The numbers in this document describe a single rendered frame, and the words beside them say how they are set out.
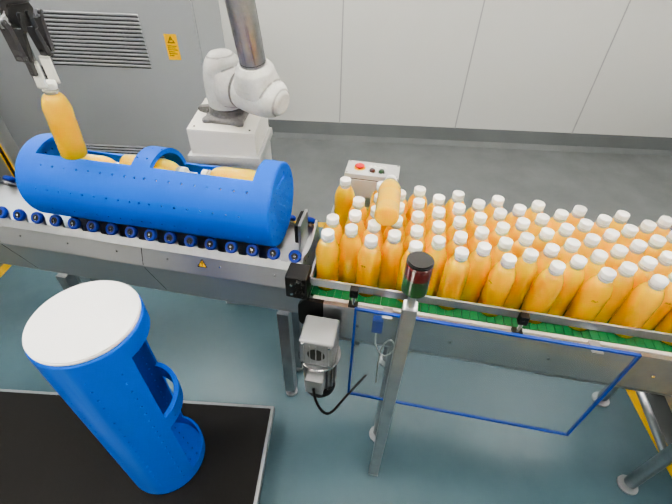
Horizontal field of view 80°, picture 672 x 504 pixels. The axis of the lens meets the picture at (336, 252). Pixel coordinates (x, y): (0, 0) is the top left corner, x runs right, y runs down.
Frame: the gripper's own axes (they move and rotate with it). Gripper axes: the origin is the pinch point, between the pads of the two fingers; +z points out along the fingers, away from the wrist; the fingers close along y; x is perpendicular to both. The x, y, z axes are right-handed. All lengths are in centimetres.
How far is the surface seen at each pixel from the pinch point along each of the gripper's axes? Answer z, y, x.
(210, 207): 35, 3, 42
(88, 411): 68, 57, 25
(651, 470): 126, 12, 213
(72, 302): 46, 38, 16
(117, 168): 28.8, -2.1, 9.9
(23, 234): 62, 2, -38
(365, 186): 44, -34, 86
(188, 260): 61, 2, 29
